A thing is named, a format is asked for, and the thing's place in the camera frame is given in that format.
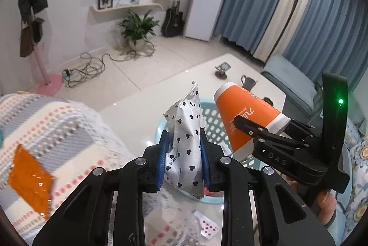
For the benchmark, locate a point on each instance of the brown thermos bottle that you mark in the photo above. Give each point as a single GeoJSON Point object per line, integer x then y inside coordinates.
{"type": "Point", "coordinates": [268, 101]}

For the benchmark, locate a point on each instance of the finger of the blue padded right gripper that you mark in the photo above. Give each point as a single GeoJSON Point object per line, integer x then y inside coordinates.
{"type": "Point", "coordinates": [205, 165]}

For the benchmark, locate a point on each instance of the green potted plant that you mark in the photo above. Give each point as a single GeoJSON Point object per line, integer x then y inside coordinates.
{"type": "Point", "coordinates": [136, 29]}

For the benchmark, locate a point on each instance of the dark grey mug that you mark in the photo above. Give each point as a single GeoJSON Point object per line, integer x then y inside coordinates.
{"type": "Point", "coordinates": [248, 83]}

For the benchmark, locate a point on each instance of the orange foil wrapper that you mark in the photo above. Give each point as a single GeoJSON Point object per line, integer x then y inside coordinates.
{"type": "Point", "coordinates": [31, 181]}

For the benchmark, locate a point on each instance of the blue curtains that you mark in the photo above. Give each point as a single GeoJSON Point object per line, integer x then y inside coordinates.
{"type": "Point", "coordinates": [316, 36]}

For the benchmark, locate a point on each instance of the teal plastic bag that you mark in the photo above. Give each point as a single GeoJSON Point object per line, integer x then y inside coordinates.
{"type": "Point", "coordinates": [1, 138]}

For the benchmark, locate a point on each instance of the pink coat stand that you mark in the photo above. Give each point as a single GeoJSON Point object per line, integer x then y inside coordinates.
{"type": "Point", "coordinates": [50, 84]}

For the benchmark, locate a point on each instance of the person's right hand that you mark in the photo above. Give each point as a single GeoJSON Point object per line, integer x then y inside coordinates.
{"type": "Point", "coordinates": [325, 200]}

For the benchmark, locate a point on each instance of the floral cushion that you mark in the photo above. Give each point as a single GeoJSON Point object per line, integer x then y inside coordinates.
{"type": "Point", "coordinates": [352, 204]}

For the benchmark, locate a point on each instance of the black acoustic guitar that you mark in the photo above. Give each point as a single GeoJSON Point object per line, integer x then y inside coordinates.
{"type": "Point", "coordinates": [173, 24]}

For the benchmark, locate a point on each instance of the white curved wall shelf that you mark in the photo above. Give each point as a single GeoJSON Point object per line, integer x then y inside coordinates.
{"type": "Point", "coordinates": [129, 6]}

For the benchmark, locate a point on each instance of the light blue plastic basket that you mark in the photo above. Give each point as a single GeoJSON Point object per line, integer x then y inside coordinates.
{"type": "Point", "coordinates": [215, 132]}

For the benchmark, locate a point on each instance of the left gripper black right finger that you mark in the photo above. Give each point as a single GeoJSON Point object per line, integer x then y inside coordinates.
{"type": "Point", "coordinates": [247, 126]}

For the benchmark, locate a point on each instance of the black hanging bag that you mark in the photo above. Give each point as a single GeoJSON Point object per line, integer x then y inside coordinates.
{"type": "Point", "coordinates": [37, 29]}

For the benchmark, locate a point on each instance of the butterfly picture frame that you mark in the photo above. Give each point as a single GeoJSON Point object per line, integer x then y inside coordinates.
{"type": "Point", "coordinates": [105, 4]}

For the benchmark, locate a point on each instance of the white heart-patterned bag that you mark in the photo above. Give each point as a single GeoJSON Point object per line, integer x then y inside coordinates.
{"type": "Point", "coordinates": [183, 161]}

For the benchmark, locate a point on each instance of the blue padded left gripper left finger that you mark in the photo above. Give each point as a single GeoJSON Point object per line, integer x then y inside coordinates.
{"type": "Point", "coordinates": [163, 147]}

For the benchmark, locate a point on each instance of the striped woven blanket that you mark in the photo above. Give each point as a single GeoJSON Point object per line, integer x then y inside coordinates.
{"type": "Point", "coordinates": [68, 139]}

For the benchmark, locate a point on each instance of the brown hanging bag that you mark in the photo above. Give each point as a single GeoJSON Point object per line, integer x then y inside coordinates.
{"type": "Point", "coordinates": [26, 41]}

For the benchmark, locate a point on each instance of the playing card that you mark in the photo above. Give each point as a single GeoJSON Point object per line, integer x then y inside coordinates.
{"type": "Point", "coordinates": [208, 228]}

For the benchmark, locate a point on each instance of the phone stand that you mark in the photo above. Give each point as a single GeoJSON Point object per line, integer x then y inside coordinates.
{"type": "Point", "coordinates": [221, 71]}

